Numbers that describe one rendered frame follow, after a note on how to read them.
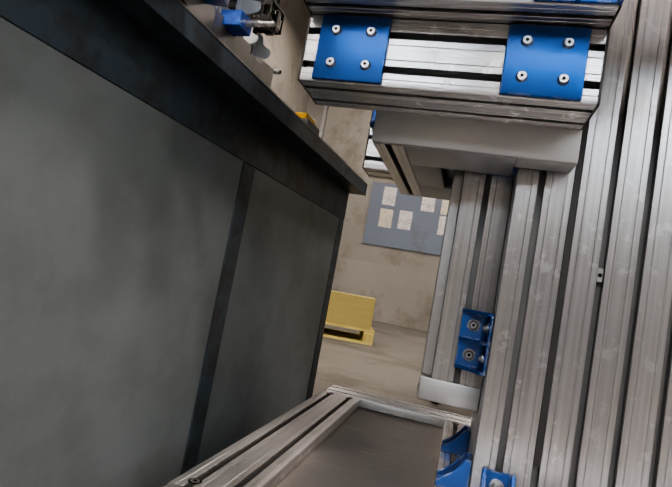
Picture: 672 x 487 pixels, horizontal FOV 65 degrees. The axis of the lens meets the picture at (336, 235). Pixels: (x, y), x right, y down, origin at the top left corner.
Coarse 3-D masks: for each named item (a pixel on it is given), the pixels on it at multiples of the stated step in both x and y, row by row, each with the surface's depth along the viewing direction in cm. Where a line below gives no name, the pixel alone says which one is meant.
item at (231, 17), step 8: (224, 8) 92; (224, 16) 91; (232, 16) 90; (240, 16) 90; (224, 24) 91; (232, 24) 90; (240, 24) 90; (248, 24) 91; (256, 24) 91; (264, 24) 90; (272, 24) 90; (232, 32) 93; (240, 32) 93; (248, 32) 93
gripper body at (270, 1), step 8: (272, 0) 121; (280, 0) 125; (264, 8) 123; (272, 8) 124; (280, 8) 125; (248, 16) 123; (256, 16) 123; (264, 16) 121; (272, 16) 126; (280, 16) 126; (264, 32) 128; (272, 32) 127; (280, 32) 127
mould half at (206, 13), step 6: (186, 0) 69; (192, 0) 72; (198, 0) 74; (192, 6) 72; (198, 6) 74; (204, 6) 77; (210, 6) 79; (198, 12) 75; (204, 12) 77; (210, 12) 80; (204, 18) 78; (210, 18) 80; (210, 24) 81
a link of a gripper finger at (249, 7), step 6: (234, 0) 96; (240, 0) 97; (246, 0) 96; (252, 0) 96; (228, 6) 96; (234, 6) 96; (240, 6) 97; (246, 6) 96; (252, 6) 96; (258, 6) 96; (246, 12) 96; (252, 12) 96
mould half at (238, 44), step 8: (216, 8) 88; (216, 16) 89; (216, 24) 89; (216, 32) 89; (224, 32) 92; (224, 40) 92; (232, 40) 94; (240, 40) 97; (232, 48) 95; (240, 48) 97; (248, 48) 100; (240, 56) 98; (248, 56) 100; (248, 64) 101; (256, 64) 104; (264, 64) 107; (256, 72) 104; (264, 72) 107; (272, 72) 111; (264, 80) 108
